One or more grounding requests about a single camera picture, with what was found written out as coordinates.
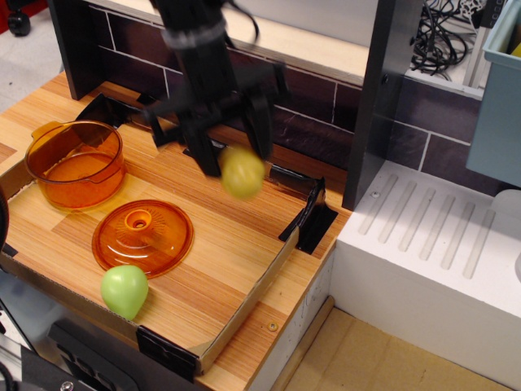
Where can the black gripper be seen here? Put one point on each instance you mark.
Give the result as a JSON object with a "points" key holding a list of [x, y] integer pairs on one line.
{"points": [[213, 91]]}

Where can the dark grey right post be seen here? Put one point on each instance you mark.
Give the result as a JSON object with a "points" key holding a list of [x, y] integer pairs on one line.
{"points": [[391, 50]]}

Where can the dark grey post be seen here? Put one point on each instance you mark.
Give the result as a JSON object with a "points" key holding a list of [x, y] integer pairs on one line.
{"points": [[391, 50], [78, 45]]}

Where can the cardboard fence with black tape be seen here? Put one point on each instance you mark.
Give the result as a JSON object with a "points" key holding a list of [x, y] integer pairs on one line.
{"points": [[236, 279]]}

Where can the green toy pear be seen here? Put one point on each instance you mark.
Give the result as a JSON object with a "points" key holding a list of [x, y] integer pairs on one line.
{"points": [[124, 290]]}

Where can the yellow toy potato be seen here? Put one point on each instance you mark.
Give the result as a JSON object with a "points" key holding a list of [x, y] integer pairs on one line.
{"points": [[242, 172]]}

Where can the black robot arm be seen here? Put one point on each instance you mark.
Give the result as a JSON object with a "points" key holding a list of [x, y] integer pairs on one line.
{"points": [[194, 22]]}

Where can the orange transparent pot lid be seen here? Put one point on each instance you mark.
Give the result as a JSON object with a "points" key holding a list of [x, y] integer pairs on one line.
{"points": [[153, 235]]}

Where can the light blue plastic bin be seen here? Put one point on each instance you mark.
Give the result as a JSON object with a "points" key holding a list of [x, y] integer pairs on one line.
{"points": [[495, 147]]}

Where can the dark grey left post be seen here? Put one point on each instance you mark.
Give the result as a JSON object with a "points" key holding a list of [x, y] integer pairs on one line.
{"points": [[78, 45]]}

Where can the white sink drainboard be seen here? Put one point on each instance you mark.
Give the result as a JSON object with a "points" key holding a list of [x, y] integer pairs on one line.
{"points": [[437, 265]]}

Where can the orange transparent pot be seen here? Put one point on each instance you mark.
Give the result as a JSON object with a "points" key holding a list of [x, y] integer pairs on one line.
{"points": [[76, 164]]}

